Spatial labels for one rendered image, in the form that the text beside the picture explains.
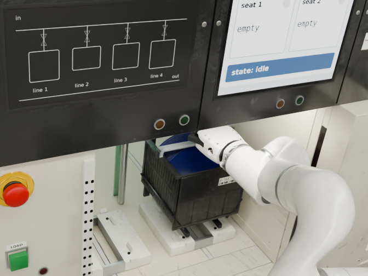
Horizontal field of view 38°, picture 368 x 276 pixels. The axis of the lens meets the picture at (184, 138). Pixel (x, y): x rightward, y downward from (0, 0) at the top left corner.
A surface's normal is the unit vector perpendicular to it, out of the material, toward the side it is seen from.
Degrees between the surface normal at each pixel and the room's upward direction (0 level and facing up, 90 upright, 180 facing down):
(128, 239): 0
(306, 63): 90
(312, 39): 90
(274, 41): 90
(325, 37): 90
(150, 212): 0
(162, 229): 0
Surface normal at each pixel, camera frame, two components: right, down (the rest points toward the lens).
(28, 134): 0.48, 0.50
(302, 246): -0.62, -0.72
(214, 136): 0.03, -0.85
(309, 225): -0.77, -0.51
